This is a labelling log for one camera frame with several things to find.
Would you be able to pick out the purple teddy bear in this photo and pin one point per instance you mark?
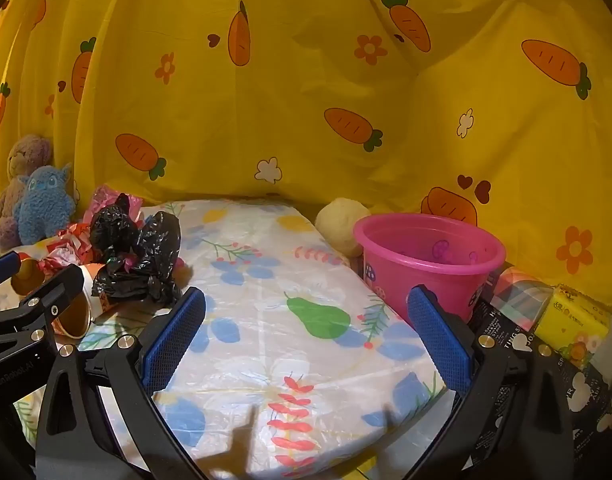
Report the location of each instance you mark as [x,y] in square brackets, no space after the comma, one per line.
[28,155]

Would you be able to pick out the floral plastic tablecloth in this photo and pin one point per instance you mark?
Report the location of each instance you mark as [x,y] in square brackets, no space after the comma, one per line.
[286,360]

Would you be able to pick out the pink plastic bucket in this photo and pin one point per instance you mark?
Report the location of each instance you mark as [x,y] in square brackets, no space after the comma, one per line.
[425,270]

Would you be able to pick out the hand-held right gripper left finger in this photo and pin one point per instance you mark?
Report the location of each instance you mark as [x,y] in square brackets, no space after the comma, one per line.
[173,340]

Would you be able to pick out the black plastic bag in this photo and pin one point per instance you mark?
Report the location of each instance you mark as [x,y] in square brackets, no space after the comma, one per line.
[151,245]

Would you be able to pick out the black printed package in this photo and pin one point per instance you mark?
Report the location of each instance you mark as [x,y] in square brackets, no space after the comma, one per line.
[585,400]

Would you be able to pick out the cream plush toy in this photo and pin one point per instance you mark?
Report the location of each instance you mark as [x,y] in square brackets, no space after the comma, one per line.
[338,225]

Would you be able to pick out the yellow carrot print curtain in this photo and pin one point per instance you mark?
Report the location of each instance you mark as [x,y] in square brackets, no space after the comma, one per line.
[311,85]

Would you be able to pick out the red white wrapper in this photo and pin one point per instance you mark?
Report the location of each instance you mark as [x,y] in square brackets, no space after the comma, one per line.
[71,245]

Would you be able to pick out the blue plush monster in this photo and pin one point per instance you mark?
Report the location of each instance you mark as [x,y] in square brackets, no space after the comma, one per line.
[41,205]

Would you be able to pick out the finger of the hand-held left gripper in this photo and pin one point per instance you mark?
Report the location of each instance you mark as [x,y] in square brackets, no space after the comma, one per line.
[1,267]
[46,295]

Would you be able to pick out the pastel checked packet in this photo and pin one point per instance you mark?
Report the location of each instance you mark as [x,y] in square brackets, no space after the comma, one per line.
[520,290]

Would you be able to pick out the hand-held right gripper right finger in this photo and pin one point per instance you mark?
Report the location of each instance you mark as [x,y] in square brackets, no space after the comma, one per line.
[438,340]

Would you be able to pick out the pink wrapper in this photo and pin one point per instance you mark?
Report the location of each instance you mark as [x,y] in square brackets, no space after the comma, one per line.
[102,197]

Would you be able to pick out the yellow tissue pack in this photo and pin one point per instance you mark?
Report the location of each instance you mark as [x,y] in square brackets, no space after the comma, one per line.
[575,320]

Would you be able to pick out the red paper cup gold inside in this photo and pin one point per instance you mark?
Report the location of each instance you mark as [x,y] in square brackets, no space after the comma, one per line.
[30,276]
[76,317]

